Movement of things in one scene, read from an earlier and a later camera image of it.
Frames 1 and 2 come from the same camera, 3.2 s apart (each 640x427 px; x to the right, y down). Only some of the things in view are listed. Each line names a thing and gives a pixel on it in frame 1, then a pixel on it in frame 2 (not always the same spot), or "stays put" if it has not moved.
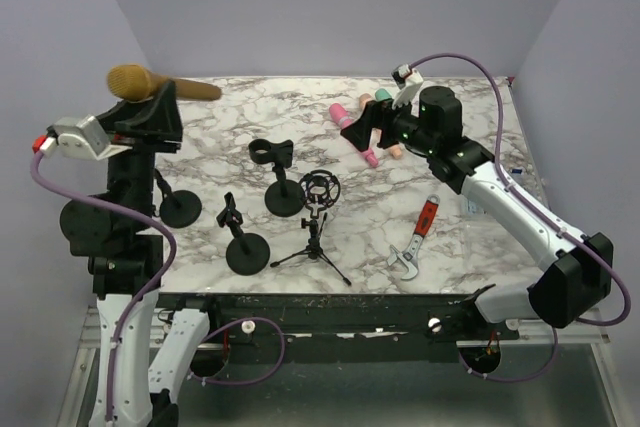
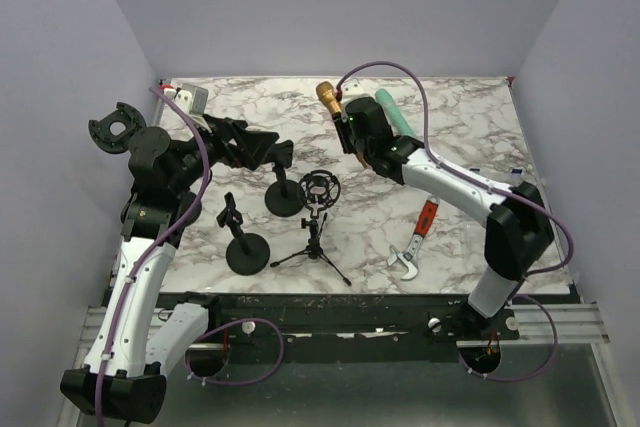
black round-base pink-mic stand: [248, 253] stays put
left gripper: [149, 128] to [250, 146]
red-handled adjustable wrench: [413, 245] stays put
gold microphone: [136, 83] to [327, 91]
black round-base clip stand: [285, 197] stays put
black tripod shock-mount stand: [319, 190] stays put
